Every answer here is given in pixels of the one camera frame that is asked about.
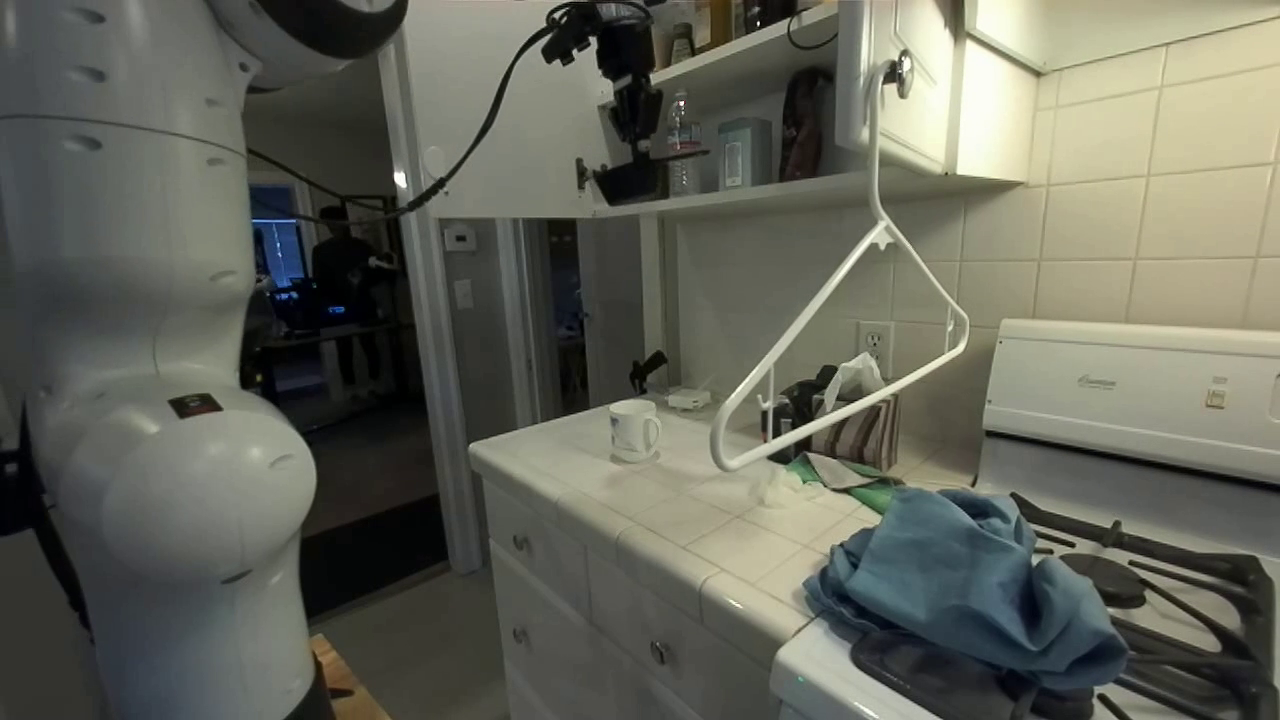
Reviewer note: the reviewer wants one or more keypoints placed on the clear water bottle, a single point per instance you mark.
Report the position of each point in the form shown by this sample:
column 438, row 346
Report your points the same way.
column 682, row 151

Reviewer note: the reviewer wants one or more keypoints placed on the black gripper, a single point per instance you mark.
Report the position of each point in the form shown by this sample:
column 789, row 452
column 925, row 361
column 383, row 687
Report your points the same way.
column 622, row 39

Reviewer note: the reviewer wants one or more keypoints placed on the person in background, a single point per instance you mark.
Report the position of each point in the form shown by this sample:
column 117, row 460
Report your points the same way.
column 347, row 268

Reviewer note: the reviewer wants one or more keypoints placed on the dark bag on shelf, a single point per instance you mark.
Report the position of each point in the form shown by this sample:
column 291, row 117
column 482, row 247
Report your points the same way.
column 803, row 137

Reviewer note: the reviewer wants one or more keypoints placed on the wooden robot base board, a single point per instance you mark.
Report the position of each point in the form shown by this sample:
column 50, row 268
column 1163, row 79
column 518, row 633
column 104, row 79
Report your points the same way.
column 347, row 690

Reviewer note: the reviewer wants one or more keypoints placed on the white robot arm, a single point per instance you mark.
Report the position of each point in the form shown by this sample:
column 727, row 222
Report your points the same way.
column 160, row 489

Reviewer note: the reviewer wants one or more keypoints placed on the black item by wall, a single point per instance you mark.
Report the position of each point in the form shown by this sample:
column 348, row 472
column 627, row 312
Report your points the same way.
column 646, row 368

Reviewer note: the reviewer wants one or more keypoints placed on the white mug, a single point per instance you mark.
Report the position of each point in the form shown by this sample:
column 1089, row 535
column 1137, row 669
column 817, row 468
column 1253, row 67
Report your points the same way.
column 635, row 430

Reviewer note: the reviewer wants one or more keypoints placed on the green white plastic bag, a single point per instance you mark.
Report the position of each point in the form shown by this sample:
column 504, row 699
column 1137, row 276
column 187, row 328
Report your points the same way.
column 865, row 486

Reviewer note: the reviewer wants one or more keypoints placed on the black stove grate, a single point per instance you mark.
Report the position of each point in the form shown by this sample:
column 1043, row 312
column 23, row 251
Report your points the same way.
column 1203, row 630

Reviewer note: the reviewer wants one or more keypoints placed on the blue cloth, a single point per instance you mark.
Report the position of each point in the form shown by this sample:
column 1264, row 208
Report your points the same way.
column 959, row 568

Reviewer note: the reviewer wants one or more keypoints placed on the white drawer cabinet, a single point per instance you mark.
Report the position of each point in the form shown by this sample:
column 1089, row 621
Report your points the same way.
column 665, row 588

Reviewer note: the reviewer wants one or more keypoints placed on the blue box on shelf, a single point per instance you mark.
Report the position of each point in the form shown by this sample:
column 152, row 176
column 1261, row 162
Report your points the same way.
column 742, row 152

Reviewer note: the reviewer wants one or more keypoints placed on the white wall cabinet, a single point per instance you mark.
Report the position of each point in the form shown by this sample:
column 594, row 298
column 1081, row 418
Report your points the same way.
column 504, row 134

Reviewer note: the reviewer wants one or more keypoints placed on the white kitchen stove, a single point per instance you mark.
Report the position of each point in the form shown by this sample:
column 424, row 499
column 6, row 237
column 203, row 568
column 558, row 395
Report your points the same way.
column 1140, row 456

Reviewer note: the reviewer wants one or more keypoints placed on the pile of bags on counter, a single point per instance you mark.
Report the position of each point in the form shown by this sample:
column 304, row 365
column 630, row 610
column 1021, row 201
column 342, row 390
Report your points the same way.
column 842, row 401

